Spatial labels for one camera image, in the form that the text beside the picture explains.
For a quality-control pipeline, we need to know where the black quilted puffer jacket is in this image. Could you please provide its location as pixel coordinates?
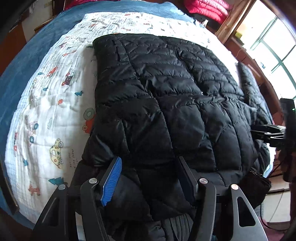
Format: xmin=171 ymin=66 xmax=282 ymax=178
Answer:
xmin=72 ymin=34 xmax=272 ymax=240

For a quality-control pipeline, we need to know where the white patterned muslin blanket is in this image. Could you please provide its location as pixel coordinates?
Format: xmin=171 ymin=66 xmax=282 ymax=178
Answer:
xmin=4 ymin=12 xmax=238 ymax=222

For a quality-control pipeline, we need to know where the wooden window desk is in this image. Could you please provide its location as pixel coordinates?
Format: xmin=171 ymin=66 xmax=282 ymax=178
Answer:
xmin=215 ymin=1 xmax=285 ymax=126

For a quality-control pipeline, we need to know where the folded red quilt stack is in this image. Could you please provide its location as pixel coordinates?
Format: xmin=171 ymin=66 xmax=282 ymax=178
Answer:
xmin=184 ymin=0 xmax=233 ymax=24

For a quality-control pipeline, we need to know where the blue bed cover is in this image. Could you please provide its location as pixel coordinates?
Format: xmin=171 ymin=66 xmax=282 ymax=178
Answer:
xmin=1 ymin=1 xmax=198 ymax=229

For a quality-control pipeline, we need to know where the black cable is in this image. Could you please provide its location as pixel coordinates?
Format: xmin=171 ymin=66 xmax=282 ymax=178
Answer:
xmin=259 ymin=162 xmax=292 ymax=232

